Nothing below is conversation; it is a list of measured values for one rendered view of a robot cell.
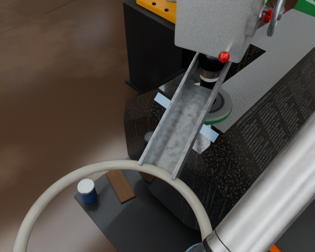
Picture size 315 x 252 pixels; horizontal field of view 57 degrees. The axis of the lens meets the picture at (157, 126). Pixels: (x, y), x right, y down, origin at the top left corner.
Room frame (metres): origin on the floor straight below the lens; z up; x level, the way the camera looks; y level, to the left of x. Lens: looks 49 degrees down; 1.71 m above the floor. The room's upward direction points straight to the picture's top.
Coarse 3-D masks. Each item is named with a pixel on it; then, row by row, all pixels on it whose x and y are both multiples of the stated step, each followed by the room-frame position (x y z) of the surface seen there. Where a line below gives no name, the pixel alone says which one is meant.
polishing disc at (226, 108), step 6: (198, 84) 0.94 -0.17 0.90; (222, 90) 0.91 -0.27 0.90; (216, 96) 0.87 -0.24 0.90; (222, 96) 0.87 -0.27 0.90; (228, 96) 0.87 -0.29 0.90; (216, 102) 0.84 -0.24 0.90; (222, 102) 0.84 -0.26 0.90; (228, 102) 0.84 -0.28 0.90; (210, 108) 0.80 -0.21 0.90; (216, 108) 0.80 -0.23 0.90; (222, 108) 0.80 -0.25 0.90; (228, 108) 0.80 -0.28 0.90; (210, 114) 0.77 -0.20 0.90; (216, 114) 0.77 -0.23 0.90; (222, 114) 0.77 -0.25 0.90; (210, 120) 0.75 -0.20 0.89
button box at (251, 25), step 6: (252, 0) 0.71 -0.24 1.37; (258, 0) 0.70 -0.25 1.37; (252, 6) 0.71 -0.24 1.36; (258, 6) 0.70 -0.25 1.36; (252, 12) 0.70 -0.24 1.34; (258, 12) 0.70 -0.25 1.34; (252, 18) 0.70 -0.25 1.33; (258, 18) 0.72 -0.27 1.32; (246, 24) 0.71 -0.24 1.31; (252, 24) 0.70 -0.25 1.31; (258, 24) 0.75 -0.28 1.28; (246, 30) 0.71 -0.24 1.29; (252, 30) 0.70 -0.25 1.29
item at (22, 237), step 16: (112, 160) 0.51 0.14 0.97; (128, 160) 0.51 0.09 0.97; (64, 176) 0.44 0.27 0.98; (80, 176) 0.45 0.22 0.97; (160, 176) 0.46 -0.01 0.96; (48, 192) 0.39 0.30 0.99; (192, 192) 0.40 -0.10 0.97; (32, 208) 0.34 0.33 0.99; (192, 208) 0.36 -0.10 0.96; (32, 224) 0.30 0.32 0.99; (208, 224) 0.30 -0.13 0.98; (16, 240) 0.25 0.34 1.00
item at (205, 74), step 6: (204, 54) 0.84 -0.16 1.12; (198, 60) 0.86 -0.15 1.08; (204, 60) 0.82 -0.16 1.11; (210, 60) 0.82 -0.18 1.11; (216, 60) 0.82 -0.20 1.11; (204, 66) 0.82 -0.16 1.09; (210, 66) 0.81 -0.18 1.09; (216, 66) 0.81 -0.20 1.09; (222, 66) 0.82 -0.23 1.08; (204, 72) 0.82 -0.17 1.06; (210, 72) 0.81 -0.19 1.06; (216, 72) 0.82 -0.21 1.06; (210, 78) 0.81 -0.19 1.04
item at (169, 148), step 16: (192, 64) 0.83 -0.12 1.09; (224, 64) 0.82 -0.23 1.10; (176, 96) 0.71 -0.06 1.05; (192, 96) 0.74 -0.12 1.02; (208, 96) 0.73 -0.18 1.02; (176, 112) 0.68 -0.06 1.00; (192, 112) 0.68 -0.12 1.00; (160, 128) 0.60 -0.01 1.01; (176, 128) 0.62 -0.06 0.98; (192, 128) 0.62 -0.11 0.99; (160, 144) 0.57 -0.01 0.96; (176, 144) 0.57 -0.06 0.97; (192, 144) 0.56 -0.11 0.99; (144, 160) 0.51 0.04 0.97; (160, 160) 0.52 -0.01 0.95; (176, 160) 0.52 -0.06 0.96; (176, 176) 0.45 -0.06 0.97
